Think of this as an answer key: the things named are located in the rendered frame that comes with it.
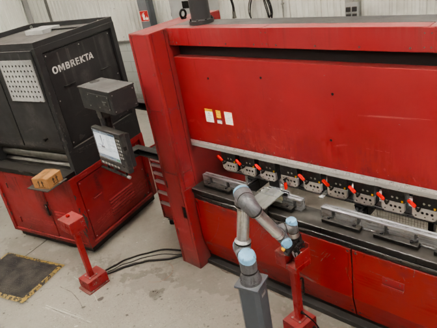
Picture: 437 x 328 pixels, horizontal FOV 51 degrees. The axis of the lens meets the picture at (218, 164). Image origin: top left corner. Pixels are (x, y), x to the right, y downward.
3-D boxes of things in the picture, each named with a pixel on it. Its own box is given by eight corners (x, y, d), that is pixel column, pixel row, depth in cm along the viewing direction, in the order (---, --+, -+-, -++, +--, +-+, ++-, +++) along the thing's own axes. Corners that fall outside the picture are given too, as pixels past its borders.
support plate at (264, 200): (246, 204, 362) (246, 203, 362) (265, 188, 379) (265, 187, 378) (264, 209, 351) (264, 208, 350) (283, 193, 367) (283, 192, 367)
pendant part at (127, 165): (101, 163, 416) (90, 126, 400) (112, 157, 423) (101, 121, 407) (129, 174, 385) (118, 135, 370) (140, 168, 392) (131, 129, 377)
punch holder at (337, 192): (328, 195, 334) (326, 175, 327) (333, 189, 340) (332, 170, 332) (346, 200, 325) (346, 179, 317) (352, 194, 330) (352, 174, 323)
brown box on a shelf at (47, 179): (26, 189, 454) (23, 177, 449) (47, 176, 474) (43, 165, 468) (47, 192, 439) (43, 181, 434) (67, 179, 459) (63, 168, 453)
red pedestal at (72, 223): (78, 288, 461) (51, 218, 424) (99, 273, 476) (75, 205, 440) (90, 295, 448) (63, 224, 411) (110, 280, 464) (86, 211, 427)
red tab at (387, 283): (381, 286, 322) (381, 278, 319) (382, 284, 323) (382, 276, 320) (402, 293, 312) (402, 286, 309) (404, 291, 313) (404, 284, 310)
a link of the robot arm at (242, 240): (237, 264, 315) (237, 193, 292) (231, 252, 328) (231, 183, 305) (253, 262, 317) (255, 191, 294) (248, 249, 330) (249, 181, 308)
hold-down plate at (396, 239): (372, 237, 319) (372, 233, 317) (376, 233, 322) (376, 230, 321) (417, 250, 300) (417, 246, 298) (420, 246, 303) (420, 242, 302)
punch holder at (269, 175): (261, 178, 373) (258, 160, 365) (266, 173, 378) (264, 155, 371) (276, 182, 363) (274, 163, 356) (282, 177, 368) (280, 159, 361)
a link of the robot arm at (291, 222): (282, 218, 320) (294, 214, 321) (285, 230, 326) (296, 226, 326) (286, 224, 314) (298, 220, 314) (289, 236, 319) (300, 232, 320)
